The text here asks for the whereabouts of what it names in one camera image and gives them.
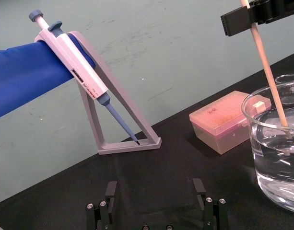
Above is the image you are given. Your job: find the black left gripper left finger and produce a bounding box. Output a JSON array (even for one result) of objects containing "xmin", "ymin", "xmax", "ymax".
[{"xmin": 85, "ymin": 181, "xmax": 118, "ymax": 230}]

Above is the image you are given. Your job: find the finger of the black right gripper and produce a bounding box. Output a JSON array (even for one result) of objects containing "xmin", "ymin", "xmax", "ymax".
[{"xmin": 220, "ymin": 0, "xmax": 294, "ymax": 37}]

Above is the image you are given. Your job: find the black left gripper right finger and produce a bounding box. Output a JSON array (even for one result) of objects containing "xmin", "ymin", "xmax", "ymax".
[{"xmin": 191, "ymin": 178, "xmax": 228, "ymax": 230}]

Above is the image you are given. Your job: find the cream rod thermometer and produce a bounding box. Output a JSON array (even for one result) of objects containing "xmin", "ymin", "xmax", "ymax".
[{"xmin": 240, "ymin": 0, "xmax": 294, "ymax": 159}]

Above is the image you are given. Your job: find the large glass beaker with water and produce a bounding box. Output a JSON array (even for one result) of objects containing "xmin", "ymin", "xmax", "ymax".
[{"xmin": 241, "ymin": 81, "xmax": 294, "ymax": 214}]

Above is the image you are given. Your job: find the small empty glass beaker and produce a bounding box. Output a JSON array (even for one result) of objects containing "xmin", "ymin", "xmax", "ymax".
[{"xmin": 275, "ymin": 74, "xmax": 294, "ymax": 105}]

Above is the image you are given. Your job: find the black table cloth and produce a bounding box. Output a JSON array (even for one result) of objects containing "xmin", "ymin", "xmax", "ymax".
[{"xmin": 0, "ymin": 50, "xmax": 294, "ymax": 230}]

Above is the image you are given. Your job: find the pink translucent pipette tip box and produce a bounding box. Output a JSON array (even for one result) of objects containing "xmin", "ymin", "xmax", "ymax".
[{"xmin": 189, "ymin": 90, "xmax": 272, "ymax": 155}]

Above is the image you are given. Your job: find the grey triangular pipette stand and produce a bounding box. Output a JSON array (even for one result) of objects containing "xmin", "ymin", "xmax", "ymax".
[{"xmin": 34, "ymin": 30, "xmax": 162, "ymax": 156}]

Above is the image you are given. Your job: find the white and blue pipette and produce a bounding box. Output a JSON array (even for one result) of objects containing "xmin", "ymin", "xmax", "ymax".
[{"xmin": 28, "ymin": 9, "xmax": 141, "ymax": 146}]

